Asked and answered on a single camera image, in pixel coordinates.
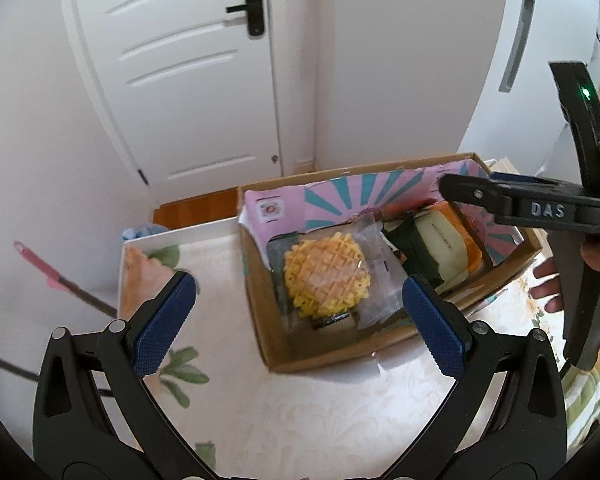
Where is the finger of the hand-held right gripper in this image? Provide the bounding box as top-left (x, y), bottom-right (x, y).
top-left (438, 173), bottom-right (600, 235)
top-left (489, 171), bottom-right (586, 196)

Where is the floral table cloth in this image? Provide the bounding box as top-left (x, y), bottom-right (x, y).
top-left (119, 157), bottom-right (600, 480)

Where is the black door lock handle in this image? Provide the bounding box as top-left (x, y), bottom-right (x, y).
top-left (226, 0), bottom-right (266, 38)

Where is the cream snack packet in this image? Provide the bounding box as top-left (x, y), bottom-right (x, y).
top-left (412, 207), bottom-right (469, 287)

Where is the green striped cloth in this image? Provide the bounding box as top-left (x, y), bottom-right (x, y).
top-left (560, 347), bottom-right (600, 447)

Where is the pink printed cardboard box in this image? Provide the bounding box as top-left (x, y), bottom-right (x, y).
top-left (236, 151), bottom-right (545, 374)

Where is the dark green snack packet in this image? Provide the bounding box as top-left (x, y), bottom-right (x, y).
top-left (382, 215), bottom-right (447, 290)

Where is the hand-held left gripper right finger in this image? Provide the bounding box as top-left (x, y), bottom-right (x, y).
top-left (402, 275), bottom-right (568, 467)

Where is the orange snack packet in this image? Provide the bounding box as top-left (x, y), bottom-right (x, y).
top-left (430, 201), bottom-right (484, 274)

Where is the white panel door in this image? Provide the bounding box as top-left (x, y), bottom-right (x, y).
top-left (55, 0), bottom-right (312, 206)

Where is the light blue plastic bag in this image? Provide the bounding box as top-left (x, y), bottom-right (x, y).
top-left (122, 225), bottom-right (171, 244)

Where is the person's right hand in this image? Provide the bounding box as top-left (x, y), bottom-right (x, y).
top-left (532, 237), bottom-right (600, 353)

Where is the translucent white snack packet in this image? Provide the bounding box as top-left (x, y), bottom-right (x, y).
top-left (355, 215), bottom-right (412, 331)

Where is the grey recessed cabinet handle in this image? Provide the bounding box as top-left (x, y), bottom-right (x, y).
top-left (499, 0), bottom-right (537, 94)

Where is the pink mop handle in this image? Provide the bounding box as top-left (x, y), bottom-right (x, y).
top-left (13, 241), bottom-right (117, 317)

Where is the black cable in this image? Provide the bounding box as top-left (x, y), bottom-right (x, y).
top-left (0, 347), bottom-right (39, 381)

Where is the white cabinet door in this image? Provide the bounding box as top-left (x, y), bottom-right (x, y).
top-left (460, 0), bottom-right (600, 173)

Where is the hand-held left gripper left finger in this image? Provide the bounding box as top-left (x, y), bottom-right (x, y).
top-left (32, 270), bottom-right (198, 467)

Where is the yellow waffle packet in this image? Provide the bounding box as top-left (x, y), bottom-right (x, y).
top-left (275, 221), bottom-right (381, 332)

